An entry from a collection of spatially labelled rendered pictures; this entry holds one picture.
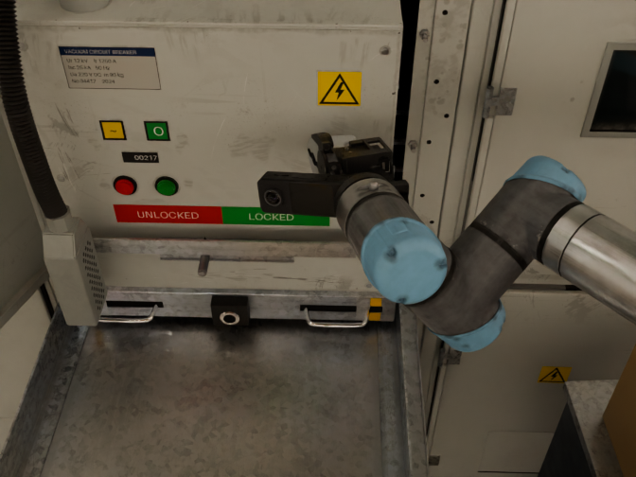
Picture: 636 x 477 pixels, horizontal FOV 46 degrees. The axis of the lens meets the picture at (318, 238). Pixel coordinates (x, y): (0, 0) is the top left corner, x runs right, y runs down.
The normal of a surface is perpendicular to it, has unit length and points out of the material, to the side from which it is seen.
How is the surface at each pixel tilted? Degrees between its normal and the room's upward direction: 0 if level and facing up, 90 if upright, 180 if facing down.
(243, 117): 90
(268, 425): 0
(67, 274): 90
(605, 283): 77
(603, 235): 18
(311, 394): 0
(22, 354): 90
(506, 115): 90
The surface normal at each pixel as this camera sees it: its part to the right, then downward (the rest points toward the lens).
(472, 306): 0.38, 0.23
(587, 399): 0.00, -0.73
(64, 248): -0.03, 0.24
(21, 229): 0.92, 0.26
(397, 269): 0.23, 0.46
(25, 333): -0.03, 0.69
